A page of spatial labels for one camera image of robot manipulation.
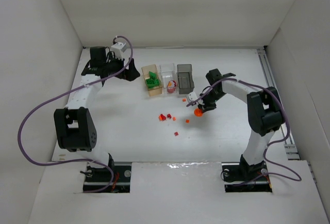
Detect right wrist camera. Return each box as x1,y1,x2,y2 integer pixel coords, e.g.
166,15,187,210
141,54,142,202
186,91,198,104

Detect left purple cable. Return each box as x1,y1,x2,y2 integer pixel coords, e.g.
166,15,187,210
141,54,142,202
17,35,134,193

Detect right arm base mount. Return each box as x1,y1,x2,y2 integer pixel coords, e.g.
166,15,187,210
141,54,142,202
220,162,272,193

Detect grey translucent container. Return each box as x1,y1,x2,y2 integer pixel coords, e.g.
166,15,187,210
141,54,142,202
177,64,194,95

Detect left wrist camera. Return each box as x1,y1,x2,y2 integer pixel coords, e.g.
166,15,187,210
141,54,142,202
110,42,127,59

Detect orange translucent container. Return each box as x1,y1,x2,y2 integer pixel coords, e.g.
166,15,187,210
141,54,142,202
141,65,163,97

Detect green long lego brick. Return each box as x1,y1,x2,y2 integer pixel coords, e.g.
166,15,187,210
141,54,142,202
145,78,160,89

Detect orange red lego piece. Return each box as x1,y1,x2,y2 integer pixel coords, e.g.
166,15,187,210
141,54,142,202
159,114,167,121

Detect red flower lego piece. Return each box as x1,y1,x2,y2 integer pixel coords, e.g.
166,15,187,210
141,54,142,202
167,80,177,94

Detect orange round lego piece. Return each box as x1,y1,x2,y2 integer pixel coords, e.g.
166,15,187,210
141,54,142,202
194,108,203,117

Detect green sloped lego brick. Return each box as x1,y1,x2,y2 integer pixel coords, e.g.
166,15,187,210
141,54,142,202
149,71,157,80

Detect clear container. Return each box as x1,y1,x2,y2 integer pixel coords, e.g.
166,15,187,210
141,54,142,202
160,63,177,94

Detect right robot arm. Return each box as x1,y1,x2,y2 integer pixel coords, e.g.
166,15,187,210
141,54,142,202
195,69,285,182

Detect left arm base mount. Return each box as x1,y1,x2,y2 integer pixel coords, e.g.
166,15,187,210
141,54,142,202
80,163,132,194

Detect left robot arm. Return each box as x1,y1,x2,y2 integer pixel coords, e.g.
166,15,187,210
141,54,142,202
54,42,140,169

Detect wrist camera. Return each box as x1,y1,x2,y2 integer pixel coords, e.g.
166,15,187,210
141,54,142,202
186,91,198,104
110,42,127,59

